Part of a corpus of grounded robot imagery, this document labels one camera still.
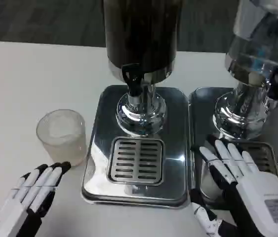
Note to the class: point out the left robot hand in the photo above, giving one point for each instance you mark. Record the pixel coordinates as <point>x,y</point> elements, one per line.
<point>17,209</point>

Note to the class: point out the clear ribbed glass cup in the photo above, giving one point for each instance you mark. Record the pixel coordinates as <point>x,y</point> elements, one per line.
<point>62,140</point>

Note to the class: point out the steel drip tray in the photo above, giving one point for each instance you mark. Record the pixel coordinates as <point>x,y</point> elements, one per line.
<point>173,148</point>
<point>203,111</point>

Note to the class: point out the steel slotted drip grid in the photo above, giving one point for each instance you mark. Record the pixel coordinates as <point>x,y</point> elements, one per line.
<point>136,160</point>
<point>264,158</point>

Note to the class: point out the clear drink dispenser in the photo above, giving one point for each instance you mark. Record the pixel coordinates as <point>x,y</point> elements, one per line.
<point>252,37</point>

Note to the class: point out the dark drink dispenser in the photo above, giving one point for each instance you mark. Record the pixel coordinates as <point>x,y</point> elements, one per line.
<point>141,37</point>

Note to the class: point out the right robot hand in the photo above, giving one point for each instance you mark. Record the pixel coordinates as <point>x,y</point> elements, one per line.
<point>257,197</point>

